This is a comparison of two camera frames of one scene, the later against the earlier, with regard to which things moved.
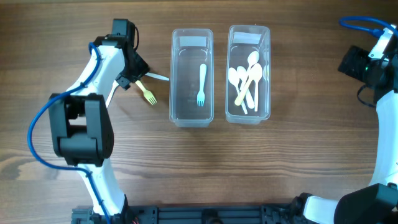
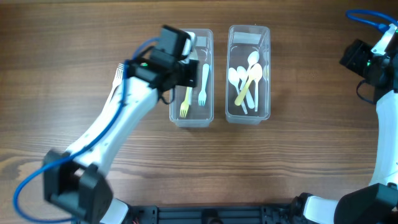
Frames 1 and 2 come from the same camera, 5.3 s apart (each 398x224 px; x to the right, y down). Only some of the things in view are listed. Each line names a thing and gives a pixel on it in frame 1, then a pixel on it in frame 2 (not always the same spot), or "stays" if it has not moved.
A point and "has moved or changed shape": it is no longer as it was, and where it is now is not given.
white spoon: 234,79 stays
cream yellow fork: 147,94 has moved or changed shape
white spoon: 252,58 stays
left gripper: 138,69 -> 189,73
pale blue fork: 201,96 stays
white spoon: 255,73 stays
